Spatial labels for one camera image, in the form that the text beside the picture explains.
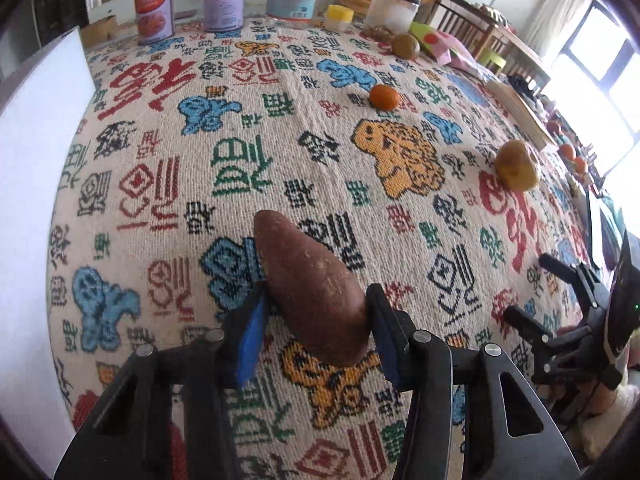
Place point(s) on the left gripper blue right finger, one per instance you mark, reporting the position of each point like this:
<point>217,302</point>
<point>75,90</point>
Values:
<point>509,432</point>

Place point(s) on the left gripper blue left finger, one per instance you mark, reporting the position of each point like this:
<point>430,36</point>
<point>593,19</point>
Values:
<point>127,434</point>

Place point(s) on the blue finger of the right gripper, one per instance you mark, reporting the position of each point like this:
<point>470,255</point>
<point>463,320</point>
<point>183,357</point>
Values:
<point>533,332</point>
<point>585,284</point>

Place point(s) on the brown sweet potato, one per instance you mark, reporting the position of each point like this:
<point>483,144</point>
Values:
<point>320,301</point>

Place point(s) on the yellow-brown pear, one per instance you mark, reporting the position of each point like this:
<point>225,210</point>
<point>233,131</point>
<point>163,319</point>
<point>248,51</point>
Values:
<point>517,166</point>

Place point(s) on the wooden chair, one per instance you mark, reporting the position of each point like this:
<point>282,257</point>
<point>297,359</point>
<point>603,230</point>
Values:
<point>482,35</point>

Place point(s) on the pink patterned bag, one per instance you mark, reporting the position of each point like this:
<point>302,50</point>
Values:
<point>446,50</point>

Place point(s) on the small orange tangerine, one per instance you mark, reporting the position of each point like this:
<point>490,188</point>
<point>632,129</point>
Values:
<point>384,98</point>

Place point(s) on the brown kiwi fruit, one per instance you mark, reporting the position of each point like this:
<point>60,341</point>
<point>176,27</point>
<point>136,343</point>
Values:
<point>406,47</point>

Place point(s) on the patterned woven tablecloth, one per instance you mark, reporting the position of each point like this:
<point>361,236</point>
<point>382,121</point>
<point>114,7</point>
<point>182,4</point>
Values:
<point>185,140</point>

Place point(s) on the clear container black lid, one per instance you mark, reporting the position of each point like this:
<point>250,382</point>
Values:
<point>394,15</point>

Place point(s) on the small yellow-lid jar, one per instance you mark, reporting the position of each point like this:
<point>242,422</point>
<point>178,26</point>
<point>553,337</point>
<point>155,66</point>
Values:
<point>338,18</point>

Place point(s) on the brown cardboard box on floor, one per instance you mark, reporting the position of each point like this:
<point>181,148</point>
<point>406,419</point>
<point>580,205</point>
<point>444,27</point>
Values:
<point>98,32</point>

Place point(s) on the orange-label can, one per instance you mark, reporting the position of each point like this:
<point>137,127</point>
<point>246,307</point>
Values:
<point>154,20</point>

